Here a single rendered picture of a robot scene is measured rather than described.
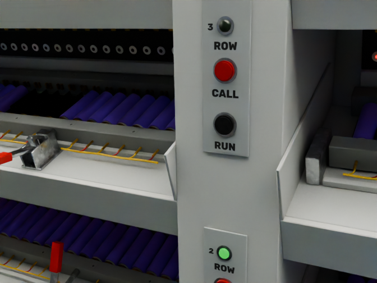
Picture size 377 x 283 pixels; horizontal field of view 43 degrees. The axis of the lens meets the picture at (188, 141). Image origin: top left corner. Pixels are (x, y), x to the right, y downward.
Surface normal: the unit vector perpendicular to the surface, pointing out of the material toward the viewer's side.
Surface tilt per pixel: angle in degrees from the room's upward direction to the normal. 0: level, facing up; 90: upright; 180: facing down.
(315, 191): 19
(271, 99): 90
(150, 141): 109
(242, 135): 90
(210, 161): 90
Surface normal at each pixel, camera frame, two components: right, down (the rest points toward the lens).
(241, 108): -0.45, 0.25
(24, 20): -0.42, 0.55
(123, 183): -0.16, -0.83
